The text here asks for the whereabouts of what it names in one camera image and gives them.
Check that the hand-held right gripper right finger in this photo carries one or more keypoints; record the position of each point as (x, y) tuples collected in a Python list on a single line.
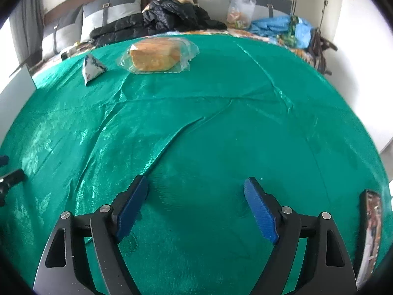
[(261, 212)]

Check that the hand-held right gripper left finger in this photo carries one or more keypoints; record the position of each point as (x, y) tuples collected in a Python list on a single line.
[(132, 209)]

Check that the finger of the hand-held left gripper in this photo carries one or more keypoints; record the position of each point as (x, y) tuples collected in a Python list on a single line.
[(13, 177)]

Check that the dark-rimmed printed snack packet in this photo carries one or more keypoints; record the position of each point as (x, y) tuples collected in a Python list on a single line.
[(373, 221)]

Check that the white triangular snack packet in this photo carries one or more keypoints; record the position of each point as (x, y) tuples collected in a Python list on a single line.
[(92, 67)]

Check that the bread loaf clear bag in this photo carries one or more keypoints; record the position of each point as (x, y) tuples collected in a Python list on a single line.
[(153, 57)]

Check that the white board panel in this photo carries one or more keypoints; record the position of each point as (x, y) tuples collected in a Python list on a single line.
[(15, 98)]

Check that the green patterned tablecloth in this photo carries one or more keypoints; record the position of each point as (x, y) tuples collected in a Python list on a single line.
[(199, 123)]

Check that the grey curtain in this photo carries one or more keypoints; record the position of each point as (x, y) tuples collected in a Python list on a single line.
[(27, 27)]

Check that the floral bedsheet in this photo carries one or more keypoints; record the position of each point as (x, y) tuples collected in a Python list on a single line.
[(242, 32)]

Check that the blue plastic bag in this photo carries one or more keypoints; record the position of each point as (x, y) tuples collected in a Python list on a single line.
[(270, 24)]

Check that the black puffer jacket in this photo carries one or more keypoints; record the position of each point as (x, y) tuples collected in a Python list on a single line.
[(172, 15)]

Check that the clear plastic bag of food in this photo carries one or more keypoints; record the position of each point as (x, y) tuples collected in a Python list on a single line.
[(241, 13)]

